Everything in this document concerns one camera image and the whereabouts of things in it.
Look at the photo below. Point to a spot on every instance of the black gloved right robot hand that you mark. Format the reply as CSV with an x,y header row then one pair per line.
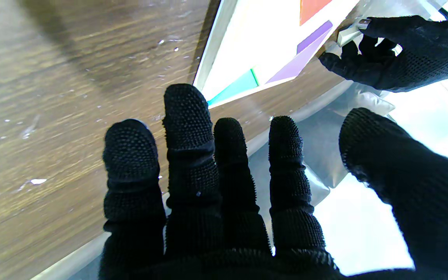
x,y
193,217

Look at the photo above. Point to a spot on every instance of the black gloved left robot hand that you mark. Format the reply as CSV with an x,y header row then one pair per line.
x,y
422,54

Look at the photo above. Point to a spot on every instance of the small beige triangle piece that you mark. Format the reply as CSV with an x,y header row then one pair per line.
x,y
348,35

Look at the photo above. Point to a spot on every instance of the large red triangle piece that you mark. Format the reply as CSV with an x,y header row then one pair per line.
x,y
309,9

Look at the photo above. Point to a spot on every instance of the purple triangle piece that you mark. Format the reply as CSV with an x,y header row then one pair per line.
x,y
298,64

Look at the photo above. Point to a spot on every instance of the small blue triangle piece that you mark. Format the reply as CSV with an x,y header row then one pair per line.
x,y
235,89

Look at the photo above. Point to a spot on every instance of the square wooden tangram tray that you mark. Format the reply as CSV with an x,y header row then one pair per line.
x,y
255,42

